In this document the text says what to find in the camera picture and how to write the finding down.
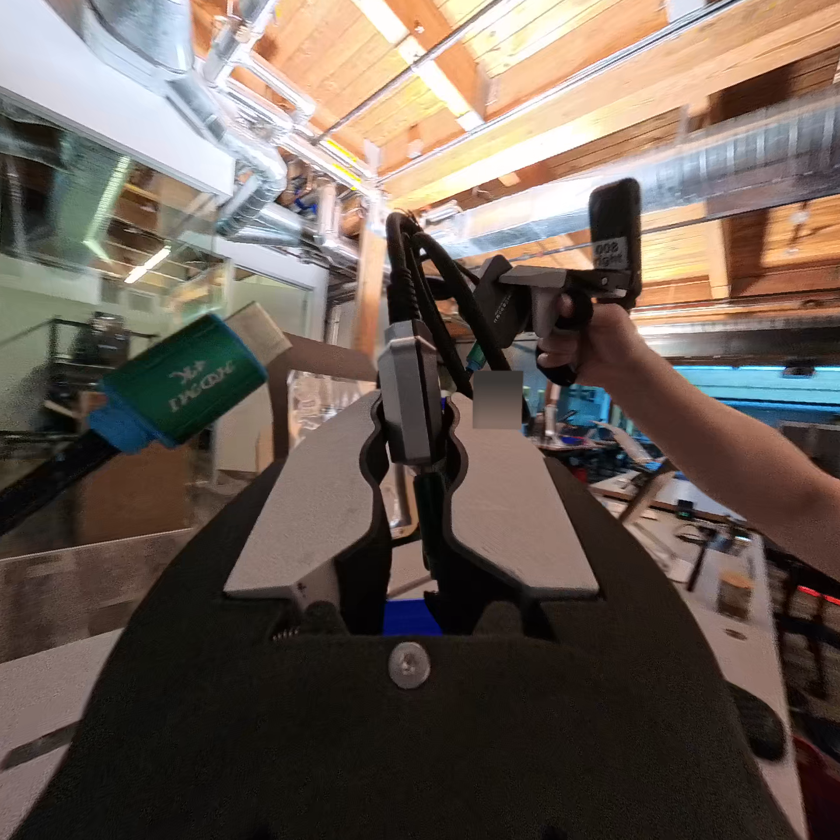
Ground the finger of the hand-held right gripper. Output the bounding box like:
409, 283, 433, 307
497, 264, 577, 291

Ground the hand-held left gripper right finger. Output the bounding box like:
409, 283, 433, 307
432, 394, 601, 634

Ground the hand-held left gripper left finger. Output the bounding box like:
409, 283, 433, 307
223, 392, 395, 636

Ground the thick smooth black cable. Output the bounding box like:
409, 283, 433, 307
385, 211, 526, 421

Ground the blue plastic bin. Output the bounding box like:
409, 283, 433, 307
382, 598, 442, 636

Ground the grey hdmi switch adapter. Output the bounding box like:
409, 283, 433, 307
377, 320, 442, 467

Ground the person's right forearm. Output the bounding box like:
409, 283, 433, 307
610, 331, 840, 581

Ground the person's right hand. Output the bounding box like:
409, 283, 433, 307
538, 295, 637, 388

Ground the printed instruction sheet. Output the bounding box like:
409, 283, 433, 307
289, 371, 376, 431

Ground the brown cardboard box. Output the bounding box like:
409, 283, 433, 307
72, 446, 201, 546

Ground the glass jar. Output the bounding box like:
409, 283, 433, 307
717, 567, 756, 619

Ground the long spiral metal duct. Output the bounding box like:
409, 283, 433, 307
453, 105, 840, 253

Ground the wooden support post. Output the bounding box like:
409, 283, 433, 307
353, 217, 389, 358

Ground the silver flexible duct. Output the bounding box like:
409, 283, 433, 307
215, 177, 316, 247

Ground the round metal duct pipe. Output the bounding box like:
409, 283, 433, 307
85, 0, 290, 198

